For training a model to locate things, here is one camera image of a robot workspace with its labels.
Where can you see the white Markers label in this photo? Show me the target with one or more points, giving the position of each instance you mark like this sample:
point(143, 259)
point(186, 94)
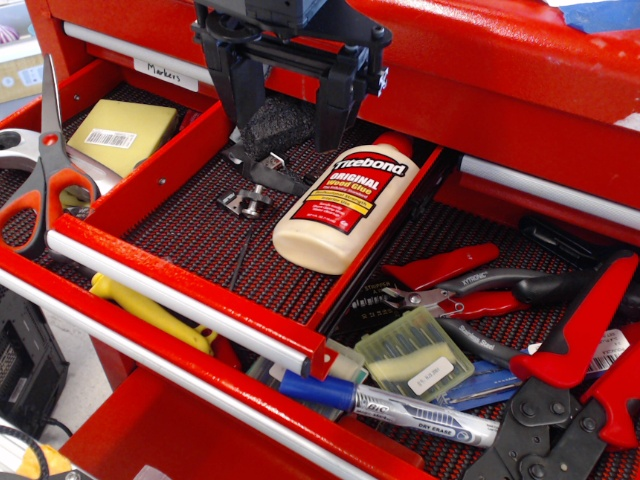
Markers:
point(176, 73)

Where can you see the blue packaged blade card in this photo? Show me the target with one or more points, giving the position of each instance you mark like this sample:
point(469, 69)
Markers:
point(489, 384)

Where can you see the small clear plastic box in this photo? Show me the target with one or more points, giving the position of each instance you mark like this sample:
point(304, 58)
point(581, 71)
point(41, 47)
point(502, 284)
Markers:
point(349, 364)

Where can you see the black electronic box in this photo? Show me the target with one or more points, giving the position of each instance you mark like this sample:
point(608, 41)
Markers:
point(33, 368)

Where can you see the orange grey handled scissors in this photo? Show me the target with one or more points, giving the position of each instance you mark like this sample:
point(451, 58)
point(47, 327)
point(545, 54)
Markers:
point(53, 172)

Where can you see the thin black rod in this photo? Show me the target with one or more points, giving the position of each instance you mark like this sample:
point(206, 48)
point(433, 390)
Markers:
point(240, 258)

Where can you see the clear plastic drill bit case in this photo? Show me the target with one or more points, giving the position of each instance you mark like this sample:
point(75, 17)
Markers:
point(413, 356)

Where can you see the large red lower drawer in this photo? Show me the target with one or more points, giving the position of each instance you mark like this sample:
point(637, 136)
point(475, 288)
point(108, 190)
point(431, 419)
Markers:
point(189, 428)

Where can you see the yellow handled tool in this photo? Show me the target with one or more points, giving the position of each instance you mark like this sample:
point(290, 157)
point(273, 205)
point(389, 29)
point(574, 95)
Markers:
point(148, 311)

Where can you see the Titebond wood glue bottle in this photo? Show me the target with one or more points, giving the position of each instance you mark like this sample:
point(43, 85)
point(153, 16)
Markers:
point(329, 225)

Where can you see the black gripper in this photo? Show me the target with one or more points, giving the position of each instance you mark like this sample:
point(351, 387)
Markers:
point(329, 40)

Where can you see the silver metal scraper tool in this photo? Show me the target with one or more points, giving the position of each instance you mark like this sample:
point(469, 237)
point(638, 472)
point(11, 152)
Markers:
point(19, 151)

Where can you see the cardboard box in background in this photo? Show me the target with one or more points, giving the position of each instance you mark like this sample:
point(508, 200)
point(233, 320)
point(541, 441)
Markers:
point(21, 77)

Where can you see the black foam block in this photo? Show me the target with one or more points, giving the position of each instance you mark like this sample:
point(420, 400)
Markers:
point(280, 123)

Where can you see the red tool chest body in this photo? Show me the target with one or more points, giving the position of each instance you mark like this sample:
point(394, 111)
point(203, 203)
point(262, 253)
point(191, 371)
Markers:
point(554, 112)

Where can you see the black tool in back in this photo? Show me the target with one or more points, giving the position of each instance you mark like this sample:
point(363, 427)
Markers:
point(572, 249)

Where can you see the small red open drawer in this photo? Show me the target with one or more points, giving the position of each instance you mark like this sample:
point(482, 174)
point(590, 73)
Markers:
point(161, 232)

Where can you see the yellow sticky note pad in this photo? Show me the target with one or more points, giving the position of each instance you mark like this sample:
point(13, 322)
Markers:
point(120, 135)

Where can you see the blue cap dry erase marker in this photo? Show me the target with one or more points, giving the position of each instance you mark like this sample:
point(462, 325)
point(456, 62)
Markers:
point(392, 408)

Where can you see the black wire stripper gauge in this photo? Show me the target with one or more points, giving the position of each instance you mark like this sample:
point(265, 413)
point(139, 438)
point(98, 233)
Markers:
point(369, 306)

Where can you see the red handled flush cutters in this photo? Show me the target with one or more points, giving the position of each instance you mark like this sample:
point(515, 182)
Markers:
point(440, 282)

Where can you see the grey handled Xytronic pliers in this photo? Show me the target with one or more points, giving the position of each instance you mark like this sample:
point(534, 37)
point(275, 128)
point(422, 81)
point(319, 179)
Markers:
point(542, 290)

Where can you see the small metal knurled screw part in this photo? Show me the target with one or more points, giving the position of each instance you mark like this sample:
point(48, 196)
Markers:
point(245, 203)

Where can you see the large red black crimping tool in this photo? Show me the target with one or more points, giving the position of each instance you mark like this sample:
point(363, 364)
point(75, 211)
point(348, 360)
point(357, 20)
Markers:
point(548, 433)

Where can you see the black metal bracket piece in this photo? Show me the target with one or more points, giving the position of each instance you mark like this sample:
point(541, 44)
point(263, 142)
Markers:
point(270, 172)

